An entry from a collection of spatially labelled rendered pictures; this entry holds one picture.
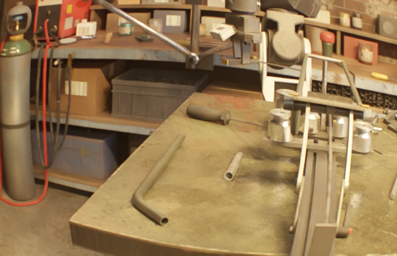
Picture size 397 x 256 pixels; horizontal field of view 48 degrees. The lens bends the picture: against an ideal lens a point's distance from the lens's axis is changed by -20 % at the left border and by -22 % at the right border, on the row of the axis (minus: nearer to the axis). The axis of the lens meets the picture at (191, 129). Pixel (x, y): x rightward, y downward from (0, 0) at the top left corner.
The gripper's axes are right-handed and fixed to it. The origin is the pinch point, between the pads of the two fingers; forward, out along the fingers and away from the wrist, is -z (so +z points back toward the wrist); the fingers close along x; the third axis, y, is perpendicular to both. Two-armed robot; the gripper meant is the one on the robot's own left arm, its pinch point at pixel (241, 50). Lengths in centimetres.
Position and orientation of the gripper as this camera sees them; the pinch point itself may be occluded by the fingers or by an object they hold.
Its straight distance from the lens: 130.1
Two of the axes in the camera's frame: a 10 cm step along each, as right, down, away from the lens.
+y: -8.5, 1.3, -5.2
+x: -5.3, -2.8, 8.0
